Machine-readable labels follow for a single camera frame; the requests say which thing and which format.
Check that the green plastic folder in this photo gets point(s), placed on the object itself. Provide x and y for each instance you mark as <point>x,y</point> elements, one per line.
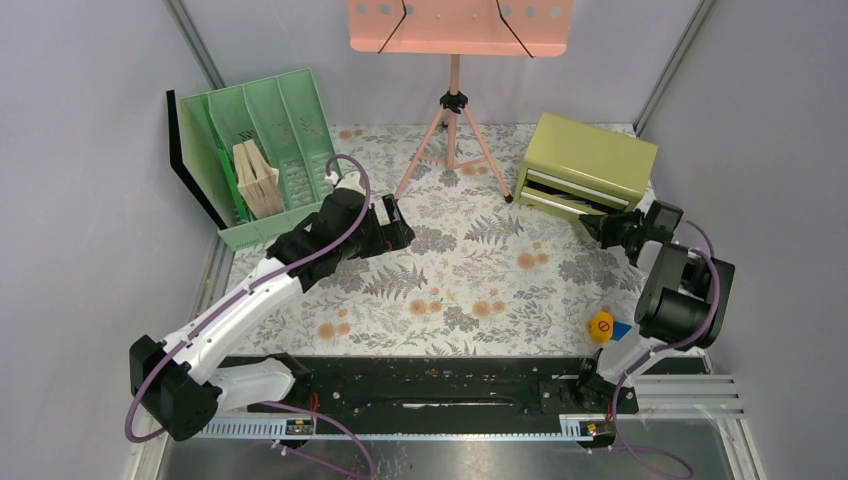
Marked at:
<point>241,211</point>

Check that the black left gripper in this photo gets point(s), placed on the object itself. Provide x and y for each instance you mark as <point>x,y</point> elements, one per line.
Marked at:
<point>398,234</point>

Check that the yellow-green drawer cabinet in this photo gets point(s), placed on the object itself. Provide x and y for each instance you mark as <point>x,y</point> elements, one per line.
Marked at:
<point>571,168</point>

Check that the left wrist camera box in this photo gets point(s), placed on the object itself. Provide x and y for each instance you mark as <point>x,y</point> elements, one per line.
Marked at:
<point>351,181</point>

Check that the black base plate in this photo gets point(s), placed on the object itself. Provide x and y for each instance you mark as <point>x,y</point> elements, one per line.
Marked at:
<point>465,387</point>

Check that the yellow blue green toy block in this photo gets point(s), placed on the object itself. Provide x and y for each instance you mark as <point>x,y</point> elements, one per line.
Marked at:
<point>603,328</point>

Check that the purple 52-storey treehouse book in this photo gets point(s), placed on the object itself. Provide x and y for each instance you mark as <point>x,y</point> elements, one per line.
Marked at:
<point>248,185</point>

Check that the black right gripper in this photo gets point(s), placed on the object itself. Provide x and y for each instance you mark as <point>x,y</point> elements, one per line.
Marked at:
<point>602,225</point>

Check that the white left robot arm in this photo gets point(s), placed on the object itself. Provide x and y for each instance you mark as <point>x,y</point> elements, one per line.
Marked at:
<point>181,380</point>

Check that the green plastic file organizer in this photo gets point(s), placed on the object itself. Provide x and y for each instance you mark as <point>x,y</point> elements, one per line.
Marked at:
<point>284,115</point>

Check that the pink music stand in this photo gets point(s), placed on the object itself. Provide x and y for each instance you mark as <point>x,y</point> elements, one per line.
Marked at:
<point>456,28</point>

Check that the grey cable duct rail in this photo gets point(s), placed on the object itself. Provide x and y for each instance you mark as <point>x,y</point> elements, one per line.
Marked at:
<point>415,426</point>

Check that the white sketch pad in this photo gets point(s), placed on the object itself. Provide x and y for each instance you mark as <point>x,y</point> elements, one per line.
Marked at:
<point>194,156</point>

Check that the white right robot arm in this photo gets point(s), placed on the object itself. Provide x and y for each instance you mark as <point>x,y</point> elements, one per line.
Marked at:
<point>681,306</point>

